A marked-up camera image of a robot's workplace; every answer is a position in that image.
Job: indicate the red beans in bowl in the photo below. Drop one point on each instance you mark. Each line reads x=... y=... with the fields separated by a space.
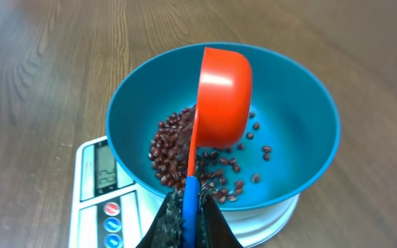
x=171 y=151

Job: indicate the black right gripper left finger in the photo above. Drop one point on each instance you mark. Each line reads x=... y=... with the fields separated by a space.
x=166 y=228

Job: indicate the white digital kitchen scale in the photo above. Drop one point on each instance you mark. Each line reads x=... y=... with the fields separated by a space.
x=110 y=209

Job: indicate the blue metal bowl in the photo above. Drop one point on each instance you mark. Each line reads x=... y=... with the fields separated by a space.
x=296 y=142

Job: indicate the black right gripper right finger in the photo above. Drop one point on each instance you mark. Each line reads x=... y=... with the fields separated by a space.
x=212 y=229

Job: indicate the orange scoop with blue handle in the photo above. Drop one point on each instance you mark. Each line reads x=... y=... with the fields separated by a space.
x=222 y=106

